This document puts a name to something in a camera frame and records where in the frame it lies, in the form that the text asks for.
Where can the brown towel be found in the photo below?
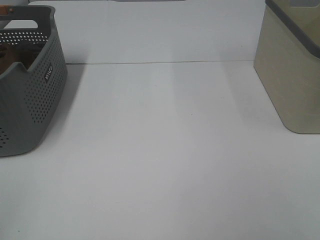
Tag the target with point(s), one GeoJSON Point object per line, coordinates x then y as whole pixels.
{"type": "Point", "coordinates": [24, 52]}

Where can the grey perforated plastic basket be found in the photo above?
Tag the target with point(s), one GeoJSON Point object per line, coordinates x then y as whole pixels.
{"type": "Point", "coordinates": [29, 97]}

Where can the beige plastic basket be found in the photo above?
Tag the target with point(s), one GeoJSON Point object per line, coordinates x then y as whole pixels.
{"type": "Point", "coordinates": [287, 62]}

